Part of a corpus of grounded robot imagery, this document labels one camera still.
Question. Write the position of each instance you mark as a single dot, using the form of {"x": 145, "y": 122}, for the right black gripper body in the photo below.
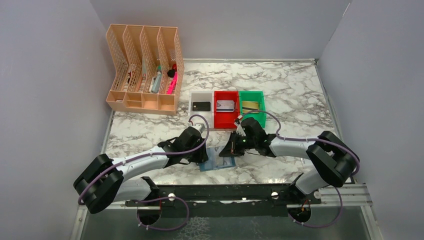
{"x": 234, "y": 145}

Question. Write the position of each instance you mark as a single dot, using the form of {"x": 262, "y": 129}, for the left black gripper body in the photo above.
{"x": 201, "y": 155}

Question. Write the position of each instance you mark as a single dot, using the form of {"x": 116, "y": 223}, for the blue leather card holder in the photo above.
{"x": 212, "y": 154}

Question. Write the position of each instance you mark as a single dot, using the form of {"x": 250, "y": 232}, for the red plastic bin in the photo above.
{"x": 225, "y": 119}

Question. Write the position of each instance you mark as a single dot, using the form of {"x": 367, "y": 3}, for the green plastic bin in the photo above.
{"x": 254, "y": 96}

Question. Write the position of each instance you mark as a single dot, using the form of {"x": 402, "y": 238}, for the grey credit card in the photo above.
{"x": 225, "y": 106}

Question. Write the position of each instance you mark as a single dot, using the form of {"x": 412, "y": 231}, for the peach plastic file organizer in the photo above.
{"x": 137, "y": 51}

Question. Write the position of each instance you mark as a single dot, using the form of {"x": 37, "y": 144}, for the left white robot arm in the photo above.
{"x": 104, "y": 180}

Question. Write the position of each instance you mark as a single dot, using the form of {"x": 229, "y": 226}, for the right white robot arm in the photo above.
{"x": 333, "y": 161}

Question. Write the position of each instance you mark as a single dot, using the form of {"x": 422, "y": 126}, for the gold credit card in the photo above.
{"x": 248, "y": 106}

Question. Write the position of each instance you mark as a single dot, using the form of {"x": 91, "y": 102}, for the black credit card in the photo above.
{"x": 201, "y": 106}

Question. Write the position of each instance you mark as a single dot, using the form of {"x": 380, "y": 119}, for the pink highlighter pen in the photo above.
{"x": 173, "y": 84}

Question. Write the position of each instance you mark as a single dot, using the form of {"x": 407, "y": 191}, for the teal grey stapler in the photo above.
{"x": 156, "y": 81}

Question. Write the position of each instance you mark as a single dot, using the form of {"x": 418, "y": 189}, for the black binder clip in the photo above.
{"x": 172, "y": 73}

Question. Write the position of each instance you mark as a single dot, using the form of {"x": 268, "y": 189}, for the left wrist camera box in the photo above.
{"x": 200, "y": 127}

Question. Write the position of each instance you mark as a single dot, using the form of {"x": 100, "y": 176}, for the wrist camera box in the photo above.
{"x": 200, "y": 127}
{"x": 239, "y": 129}

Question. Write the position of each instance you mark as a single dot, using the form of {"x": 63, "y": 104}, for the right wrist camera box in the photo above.
{"x": 239, "y": 129}

